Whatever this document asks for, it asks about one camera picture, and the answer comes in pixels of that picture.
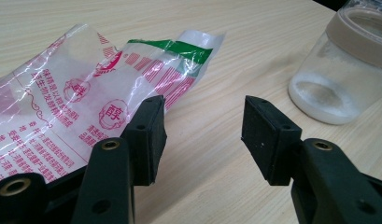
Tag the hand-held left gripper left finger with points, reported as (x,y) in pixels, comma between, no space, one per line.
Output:
(146,140)

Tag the clear red-printed seasoning bag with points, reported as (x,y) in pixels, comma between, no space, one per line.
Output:
(86,77)

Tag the clear jar with beige rim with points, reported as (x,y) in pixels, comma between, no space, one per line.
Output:
(328,87)

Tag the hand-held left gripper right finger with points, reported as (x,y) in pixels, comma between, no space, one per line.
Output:
(266,146)

